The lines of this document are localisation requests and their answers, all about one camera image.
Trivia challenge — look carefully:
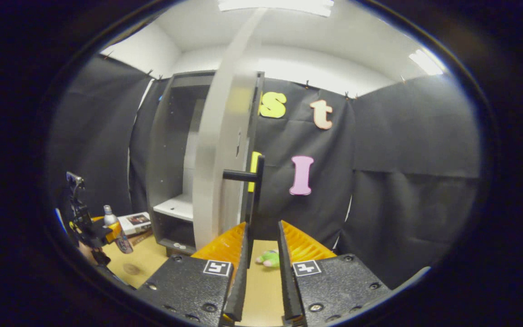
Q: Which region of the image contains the beige cabinet door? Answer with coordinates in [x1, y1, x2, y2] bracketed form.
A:
[192, 8, 269, 251]

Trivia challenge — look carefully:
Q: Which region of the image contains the green and pink plush toy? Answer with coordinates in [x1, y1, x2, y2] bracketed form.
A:
[256, 250, 281, 268]

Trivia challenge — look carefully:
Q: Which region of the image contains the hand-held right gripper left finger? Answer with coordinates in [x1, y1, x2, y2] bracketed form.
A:
[137, 222, 249, 327]

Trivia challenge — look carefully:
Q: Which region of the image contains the silver bottle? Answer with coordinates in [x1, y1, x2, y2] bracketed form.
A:
[103, 204, 134, 255]

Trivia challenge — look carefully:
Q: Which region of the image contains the stack of books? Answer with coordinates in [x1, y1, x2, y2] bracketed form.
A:
[117, 211, 154, 246]

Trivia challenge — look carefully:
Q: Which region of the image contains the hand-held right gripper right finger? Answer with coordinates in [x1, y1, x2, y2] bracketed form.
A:
[277, 220, 391, 327]

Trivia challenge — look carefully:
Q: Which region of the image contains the black door handle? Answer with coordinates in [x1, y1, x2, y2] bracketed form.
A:
[222, 154, 266, 268]

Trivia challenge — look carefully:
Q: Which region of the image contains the dark grey cabinet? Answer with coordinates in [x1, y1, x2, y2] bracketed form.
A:
[146, 70, 264, 256]

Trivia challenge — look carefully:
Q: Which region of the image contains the black backdrop cloth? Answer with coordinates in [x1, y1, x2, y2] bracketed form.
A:
[47, 54, 481, 289]

